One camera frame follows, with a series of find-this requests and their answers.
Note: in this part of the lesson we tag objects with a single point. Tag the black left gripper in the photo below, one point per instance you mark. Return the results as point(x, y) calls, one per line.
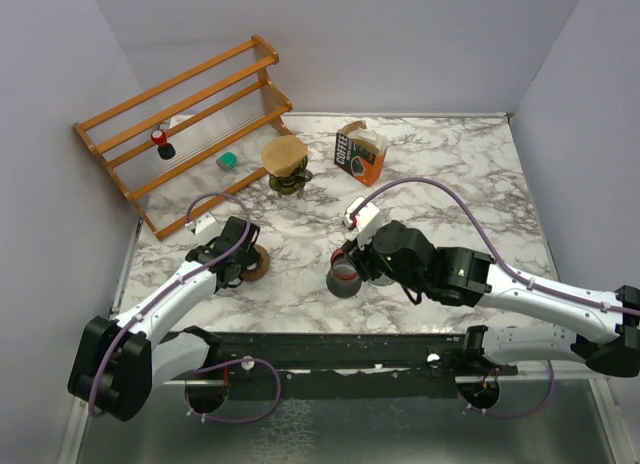
point(249, 258)

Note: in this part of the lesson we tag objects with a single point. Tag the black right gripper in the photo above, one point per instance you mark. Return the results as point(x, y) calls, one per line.
point(360, 259)

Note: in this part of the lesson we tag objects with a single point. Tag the round wooden dripper base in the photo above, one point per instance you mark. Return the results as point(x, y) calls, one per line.
point(259, 267)

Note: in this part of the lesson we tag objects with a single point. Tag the grey carafe with red lid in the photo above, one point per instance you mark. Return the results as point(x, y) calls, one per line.
point(342, 279)

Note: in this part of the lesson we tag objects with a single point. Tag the olive green glass dripper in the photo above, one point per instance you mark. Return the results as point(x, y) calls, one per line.
point(295, 183)

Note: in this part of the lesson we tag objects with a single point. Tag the brown paper coffee filter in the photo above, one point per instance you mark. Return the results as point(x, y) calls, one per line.
point(282, 155)

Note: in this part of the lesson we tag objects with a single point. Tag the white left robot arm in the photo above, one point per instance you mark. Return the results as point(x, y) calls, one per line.
point(165, 304)

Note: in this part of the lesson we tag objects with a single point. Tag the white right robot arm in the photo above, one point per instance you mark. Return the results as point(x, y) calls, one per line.
point(599, 329)

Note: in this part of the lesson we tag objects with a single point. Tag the orange coffee filter box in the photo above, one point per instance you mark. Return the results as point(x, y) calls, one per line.
point(360, 163)

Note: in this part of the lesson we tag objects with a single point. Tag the green small block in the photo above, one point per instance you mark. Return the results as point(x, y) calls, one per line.
point(227, 161)

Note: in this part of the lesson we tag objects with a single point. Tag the brown filters in box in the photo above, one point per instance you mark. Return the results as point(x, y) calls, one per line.
point(359, 133)

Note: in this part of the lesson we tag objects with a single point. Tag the red black stamp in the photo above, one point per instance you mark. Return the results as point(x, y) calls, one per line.
point(165, 149)

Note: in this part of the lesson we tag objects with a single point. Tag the orange wooden shelf rack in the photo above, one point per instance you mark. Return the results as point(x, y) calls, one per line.
point(227, 103)

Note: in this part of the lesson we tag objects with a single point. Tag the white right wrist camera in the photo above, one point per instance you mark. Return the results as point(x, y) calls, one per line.
point(366, 222)

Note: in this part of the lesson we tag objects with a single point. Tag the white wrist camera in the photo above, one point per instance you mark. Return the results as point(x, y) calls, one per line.
point(366, 222)
point(204, 226)

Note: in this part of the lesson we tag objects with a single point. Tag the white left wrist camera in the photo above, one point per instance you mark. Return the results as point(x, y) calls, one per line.
point(204, 226)

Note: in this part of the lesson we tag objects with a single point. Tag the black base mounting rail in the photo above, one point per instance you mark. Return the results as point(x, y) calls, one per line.
point(251, 366)

